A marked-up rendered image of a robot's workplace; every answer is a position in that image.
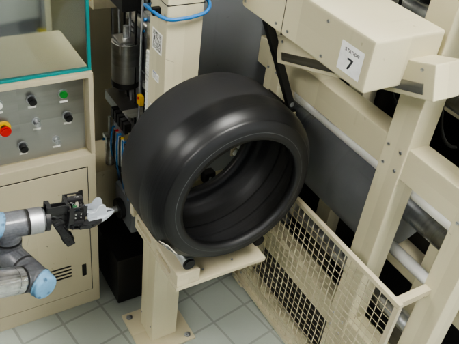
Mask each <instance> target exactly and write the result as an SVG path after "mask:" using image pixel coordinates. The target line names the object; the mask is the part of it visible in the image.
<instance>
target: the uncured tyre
mask: <svg viewBox="0 0 459 344"><path fill-rule="evenodd" d="M239 145H240V148H239V150H238V151H237V153H236V155H235V156H234V158H233V159H232V160H231V162H230V163H229V164H228V165H227V166H226V167H225V168H224V169H223V170H222V171H221V172H220V173H218V174H217V175H216V176H214V177H213V178H212V179H210V180H208V181H207V182H204V183H203V184H200V185H198V186H195V187H192V186H193V184H194V183H195V181H196V180H197V178H198V177H199V176H200V175H201V174H202V172H203V171H204V170H205V169H206V168H207V167H208V166H209V165H210V164H211V163H212V162H214V161H215V160H216V159H217V158H218V157H220V156H221V155H223V154H224V153H226V152H228V151H230V150H231V149H233V148H235V147H237V146H239ZM309 153H310V149H309V139H308V136H307V133H306V131H305V129H304V127H303V125H302V123H301V121H300V120H299V118H298V117H297V116H296V115H295V114H294V113H293V112H292V111H291V110H290V109H289V108H288V107H287V106H286V105H285V104H284V103H282V102H281V101H280V100H279V99H278V98H276V97H275V96H274V95H273V94H272V93H271V92H269V90H267V89H266V88H265V87H264V86H263V85H261V84H260V83H259V82H257V81H255V80H253V79H252V78H249V77H246V76H243V75H240V74H235V73H231V72H213V73H207V74H202V75H199V76H195V77H193V78H190V79H188V80H186V81H183V82H181V83H179V84H177V85H176V86H174V87H172V88H171V89H169V90H168V91H166V92H165V93H164V94H163V95H161V96H160V97H159V98H157V99H156V100H155V101H154V102H153V103H152V104H151V105H150V106H149V107H148V108H147V109H146V110H145V112H144V113H143V114H142V115H141V117H140V118H139V119H138V121H137V123H136V124H135V125H134V127H133V129H132V130H131V132H130V134H129V136H128V139H127V141H126V144H125V147H124V151H123V154H122V165H121V170H122V181H123V185H124V190H125V193H126V196H127V197H128V200H129V201H130V202H131V204H132V205H133V207H134V209H135V210H136V212H137V213H138V215H139V216H140V218H141V219H142V221H143V223H144V224H145V226H146V227H147V228H148V230H149V232H150V233H151V234H152V236H153V237H154V239H155V240H156V241H157V242H158V243H160V242H159V241H161V242H163V243H165V244H167V245H169V246H170V247H171V249H172V250H173V251H174V252H175V253H176V254H178V255H182V256H185V257H216V256H221V255H226V254H229V253H232V252H234V251H237V250H240V249H242V248H244V247H246V246H248V245H250V244H251V243H253V242H255V241H256V240H258V239H260V238H261V237H262V236H263V235H265V234H266V233H268V232H269V231H270V230H271V229H272V228H273V227H274V226H275V225H276V224H277V223H278V222H279V221H280V220H281V219H282V218H283V217H284V216H285V215H286V214H287V213H288V211H289V210H290V208H291V207H292V206H293V204H294V202H295V201H296V199H297V197H298V196H299V194H300V192H301V189H302V187H303V184H304V182H305V178H306V175H307V169H308V164H309ZM160 244H161V243H160ZM161 245H162V244H161Z"/></svg>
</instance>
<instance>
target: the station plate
mask: <svg viewBox="0 0 459 344"><path fill-rule="evenodd" d="M364 57H365V54H364V53H362V52H361V51H360V50H358V49H357V48H355V47H354V46H353V45H351V44H349V43H348V42H347V41H345V40H342V46H341V49H340V52H339V57H338V60H337V66H336V67H337V68H339V69H340V70H341V71H343V72H344V73H346V74H347V75H348V76H350V77H351V78H353V79H354V80H355V81H356V82H358V80H359V75H360V72H361V68H362V65H363V60H364Z"/></svg>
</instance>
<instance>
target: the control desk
mask: <svg viewBox="0 0 459 344"><path fill-rule="evenodd" d="M95 153H96V147H95V125H94V83H93V72H92V71H91V70H88V71H83V72H75V73H70V74H62V75H57V76H48V77H44V78H35V79H31V80H26V81H17V82H13V83H4V84H0V212H9V211H14V210H22V209H27V208H32V207H43V201H48V202H49V203H50V204H52V203H60V202H61V200H62V195H64V194H68V193H74V192H80V195H82V197H83V202H84V205H87V204H90V203H92V201H93V200H94V199H95V198H96V197H97V196H96V154H95ZM68 230H69V231H71V232H72V234H73V235H74V241H75V244H73V245H72V246H69V247H67V246H66V244H64V243H63V242H62V240H61V237H60V235H59V234H58V232H57V231H56V229H55V228H54V226H53V225H52V226H51V230H50V231H45V232H44V233H39V234H34V235H27V236H23V237H22V247H23V248H24V249H25V250H26V251H27V252H28V253H29V254H30V255H31V256H32V257H34V258H35V259H36V260H37V261H38V262H40V263H41V264H42V265H43V266H44V267H45V268H46V269H49V271H50V272H51V273H52V274H53V275H54V276H55V278H56V281H57V282H56V286H55V288H54V290H53V291H52V292H51V294H49V295H48V296H47V297H45V298H42V299H37V298H35V297H34V296H32V295H31V294H30V293H24V294H20V295H16V296H10V297H6V298H0V332H3V331H5V330H9V329H11V328H15V327H17V326H20V325H23V324H26V323H29V322H31V321H35V320H37V319H41V318H43V317H47V316H49V315H53V314H56V313H58V312H61V311H64V310H67V309H71V308H73V307H76V306H79V305H82V304H85V303H88V302H91V301H94V300H97V299H99V298H100V281H99V260H98V225H97V226H95V227H93V228H90V229H82V230H80V229H74V230H71V229H68Z"/></svg>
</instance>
